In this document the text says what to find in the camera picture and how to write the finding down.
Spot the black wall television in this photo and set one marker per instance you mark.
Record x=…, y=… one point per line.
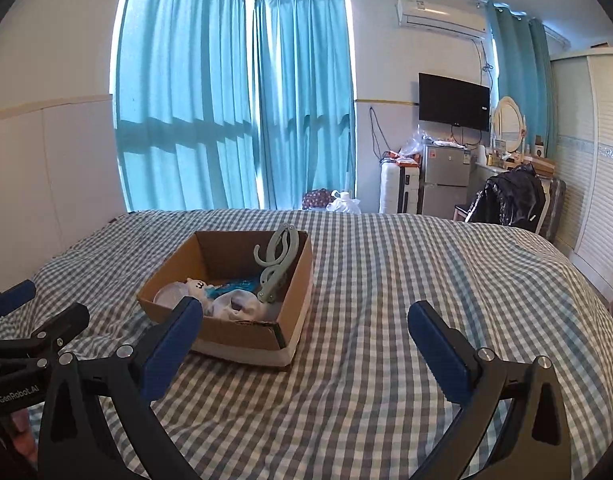
x=453, y=102

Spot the pale green clothes hanger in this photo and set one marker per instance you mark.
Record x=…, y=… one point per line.
x=281, y=250

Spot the oval vanity mirror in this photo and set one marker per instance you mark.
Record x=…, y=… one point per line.
x=508, y=126

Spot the teal window curtain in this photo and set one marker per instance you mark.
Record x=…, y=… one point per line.
x=233, y=103

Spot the teal blister pack tray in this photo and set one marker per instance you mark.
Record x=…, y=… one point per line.
x=245, y=284

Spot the brown cardboard box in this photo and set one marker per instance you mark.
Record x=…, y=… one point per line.
x=217, y=257

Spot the small white doll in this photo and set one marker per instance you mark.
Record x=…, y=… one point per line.
x=199, y=290

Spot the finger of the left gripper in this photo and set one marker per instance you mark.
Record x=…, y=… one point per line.
x=50, y=338
x=16, y=297

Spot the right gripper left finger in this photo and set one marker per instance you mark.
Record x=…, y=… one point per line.
x=75, y=439

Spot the white round lid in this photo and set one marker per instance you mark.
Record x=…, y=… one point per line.
x=170, y=295

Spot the person's left hand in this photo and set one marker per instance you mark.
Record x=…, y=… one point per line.
x=22, y=436

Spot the silver mini fridge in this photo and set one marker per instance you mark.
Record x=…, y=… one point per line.
x=444, y=179

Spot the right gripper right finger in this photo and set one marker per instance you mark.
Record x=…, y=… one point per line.
x=534, y=441

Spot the white louvred wardrobe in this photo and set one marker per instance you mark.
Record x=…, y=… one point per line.
x=584, y=161

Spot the black jacket on chair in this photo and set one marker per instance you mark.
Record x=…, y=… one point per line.
x=522, y=199

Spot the dark red patterned bag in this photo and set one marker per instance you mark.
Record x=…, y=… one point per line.
x=317, y=199

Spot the clear plastic bag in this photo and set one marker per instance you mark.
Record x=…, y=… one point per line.
x=344, y=203

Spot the white cloth in box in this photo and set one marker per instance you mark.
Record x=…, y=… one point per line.
x=242, y=306

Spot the white air conditioner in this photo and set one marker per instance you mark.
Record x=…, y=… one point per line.
x=444, y=19

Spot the checkered bed sheet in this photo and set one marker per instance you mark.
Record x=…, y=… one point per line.
x=358, y=401

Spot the teal side curtain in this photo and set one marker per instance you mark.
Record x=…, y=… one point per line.
x=525, y=70

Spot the white suitcase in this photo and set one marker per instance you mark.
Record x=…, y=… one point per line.
x=399, y=187

